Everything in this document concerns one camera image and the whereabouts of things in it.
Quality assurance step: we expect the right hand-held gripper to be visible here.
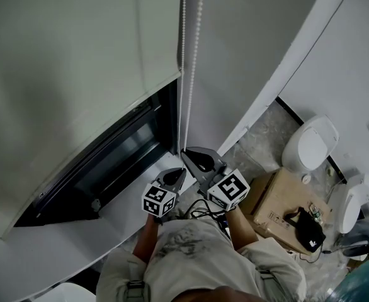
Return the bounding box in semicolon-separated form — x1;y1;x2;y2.
179;147;251;213

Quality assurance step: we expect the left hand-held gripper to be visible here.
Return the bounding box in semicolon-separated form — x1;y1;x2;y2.
140;167;188;219

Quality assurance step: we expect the white bead pull chain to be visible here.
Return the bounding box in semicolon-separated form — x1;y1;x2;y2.
176;0;207;172

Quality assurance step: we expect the white roller blind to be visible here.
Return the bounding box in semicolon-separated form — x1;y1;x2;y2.
0;0;183;241

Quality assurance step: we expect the person's right forearm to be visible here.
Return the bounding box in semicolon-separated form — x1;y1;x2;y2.
224;208;258;254

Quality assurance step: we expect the person's left forearm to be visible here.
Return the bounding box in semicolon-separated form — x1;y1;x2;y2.
133;214;164;263

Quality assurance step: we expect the brown cardboard box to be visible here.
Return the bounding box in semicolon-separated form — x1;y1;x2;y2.
240;167;334;257

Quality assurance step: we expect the person's beige shirt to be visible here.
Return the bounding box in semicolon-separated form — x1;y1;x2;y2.
95;215;307;302

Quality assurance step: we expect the white toilet with closed lid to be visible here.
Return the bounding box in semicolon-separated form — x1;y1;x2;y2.
280;114;340;172

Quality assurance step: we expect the white window sill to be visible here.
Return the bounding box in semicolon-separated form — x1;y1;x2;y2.
0;154;205;299

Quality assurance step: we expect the black pouch bag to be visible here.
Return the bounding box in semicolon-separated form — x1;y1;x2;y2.
283;206;327;254

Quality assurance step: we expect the person's head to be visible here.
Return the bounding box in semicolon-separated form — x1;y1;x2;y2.
174;284;264;302

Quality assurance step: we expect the white toilet with side panel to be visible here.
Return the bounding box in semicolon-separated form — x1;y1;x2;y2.
336;172;369;235

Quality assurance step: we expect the white ceramic basin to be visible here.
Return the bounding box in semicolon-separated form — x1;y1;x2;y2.
38;281;96;302

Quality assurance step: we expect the grey round appliance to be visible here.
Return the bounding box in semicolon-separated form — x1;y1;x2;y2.
341;211;369;261

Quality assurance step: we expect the black cable bundle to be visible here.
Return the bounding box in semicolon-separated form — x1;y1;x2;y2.
182;198;233;242

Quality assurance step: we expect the dark window frame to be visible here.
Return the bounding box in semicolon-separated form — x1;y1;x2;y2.
13;79;179;228

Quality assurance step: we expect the grey chest strap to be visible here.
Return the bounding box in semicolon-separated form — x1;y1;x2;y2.
124;278;147;302

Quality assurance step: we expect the thin wall cable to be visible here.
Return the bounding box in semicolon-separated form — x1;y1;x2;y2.
265;0;355;106

